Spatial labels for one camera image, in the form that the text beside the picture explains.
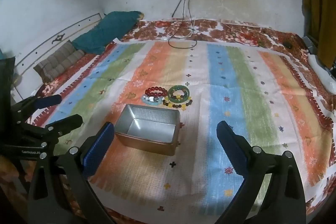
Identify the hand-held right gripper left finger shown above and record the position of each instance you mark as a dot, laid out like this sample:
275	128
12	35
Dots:
98	150

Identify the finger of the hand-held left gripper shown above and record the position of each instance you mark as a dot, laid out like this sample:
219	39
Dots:
69	121
50	100

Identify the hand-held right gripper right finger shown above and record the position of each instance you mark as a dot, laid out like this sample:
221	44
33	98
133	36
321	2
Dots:
232	148

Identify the rectangular metal tin box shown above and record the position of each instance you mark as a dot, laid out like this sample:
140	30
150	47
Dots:
157	119

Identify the green jade bangle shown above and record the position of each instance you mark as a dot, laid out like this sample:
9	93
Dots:
178	86

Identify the striped pastel blanket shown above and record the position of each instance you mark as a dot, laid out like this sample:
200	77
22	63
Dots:
236	108

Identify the brown striped cushion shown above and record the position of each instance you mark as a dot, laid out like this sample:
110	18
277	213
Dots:
60	58

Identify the white headboard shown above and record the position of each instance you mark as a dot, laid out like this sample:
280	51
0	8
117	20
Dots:
39	43

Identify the teal cloth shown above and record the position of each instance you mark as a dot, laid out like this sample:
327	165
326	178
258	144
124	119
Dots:
105	29

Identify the white object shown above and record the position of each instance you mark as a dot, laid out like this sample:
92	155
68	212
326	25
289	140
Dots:
323	74

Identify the small black object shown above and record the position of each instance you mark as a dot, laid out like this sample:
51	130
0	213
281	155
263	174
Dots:
288	45

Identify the grey box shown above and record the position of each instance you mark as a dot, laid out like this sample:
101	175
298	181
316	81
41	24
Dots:
308	44

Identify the yellow curtain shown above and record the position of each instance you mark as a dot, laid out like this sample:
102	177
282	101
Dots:
317	3

